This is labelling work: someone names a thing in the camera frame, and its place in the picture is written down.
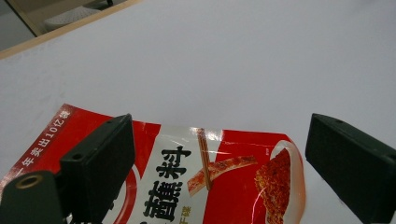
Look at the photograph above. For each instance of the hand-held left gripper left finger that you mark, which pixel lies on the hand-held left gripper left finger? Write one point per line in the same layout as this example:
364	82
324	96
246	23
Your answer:
96	165

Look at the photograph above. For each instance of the white table cover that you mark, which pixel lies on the white table cover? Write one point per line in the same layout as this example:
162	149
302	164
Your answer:
218	62

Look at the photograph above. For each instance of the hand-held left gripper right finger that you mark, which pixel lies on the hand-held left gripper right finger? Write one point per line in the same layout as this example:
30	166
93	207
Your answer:
355	165

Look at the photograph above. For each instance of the wooden table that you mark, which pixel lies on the wooden table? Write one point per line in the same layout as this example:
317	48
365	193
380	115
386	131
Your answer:
62	31

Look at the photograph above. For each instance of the white perforated object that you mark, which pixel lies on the white perforated object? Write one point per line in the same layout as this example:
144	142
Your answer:
70	15

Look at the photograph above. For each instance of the red seasoning packet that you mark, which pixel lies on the red seasoning packet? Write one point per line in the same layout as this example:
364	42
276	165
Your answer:
236	199

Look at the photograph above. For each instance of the wooden desk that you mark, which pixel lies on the wooden desk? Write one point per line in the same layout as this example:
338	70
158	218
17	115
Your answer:
23	17

